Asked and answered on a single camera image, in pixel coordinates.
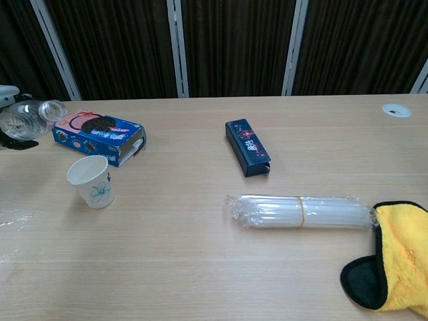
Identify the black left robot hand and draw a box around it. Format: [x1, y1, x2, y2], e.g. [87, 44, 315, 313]
[0, 84, 40, 152]

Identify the clear water bottle green label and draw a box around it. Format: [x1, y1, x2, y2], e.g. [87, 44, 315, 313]
[0, 98, 68, 141]

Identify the white paper cup blue flower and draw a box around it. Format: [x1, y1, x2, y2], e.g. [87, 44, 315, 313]
[66, 154, 116, 210]

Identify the blue Oreo cookie box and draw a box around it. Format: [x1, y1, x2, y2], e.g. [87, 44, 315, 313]
[51, 109, 148, 168]

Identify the dark blue narrow box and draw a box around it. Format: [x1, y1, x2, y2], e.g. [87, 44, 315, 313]
[225, 118, 272, 179]

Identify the clear pack of white straws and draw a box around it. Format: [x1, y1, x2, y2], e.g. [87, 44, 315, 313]
[225, 193, 381, 232]

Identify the yellow rubber band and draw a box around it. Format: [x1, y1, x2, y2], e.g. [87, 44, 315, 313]
[298, 196, 307, 229]

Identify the yellow and black microfiber cloth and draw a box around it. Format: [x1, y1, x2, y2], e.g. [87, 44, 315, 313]
[340, 200, 428, 318]

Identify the grey metal partition post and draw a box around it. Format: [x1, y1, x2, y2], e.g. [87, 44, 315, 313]
[409, 57, 428, 95]
[29, 0, 82, 101]
[166, 0, 190, 99]
[281, 0, 309, 97]

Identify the white table cable grommet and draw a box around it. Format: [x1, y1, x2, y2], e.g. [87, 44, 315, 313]
[381, 102, 413, 118]

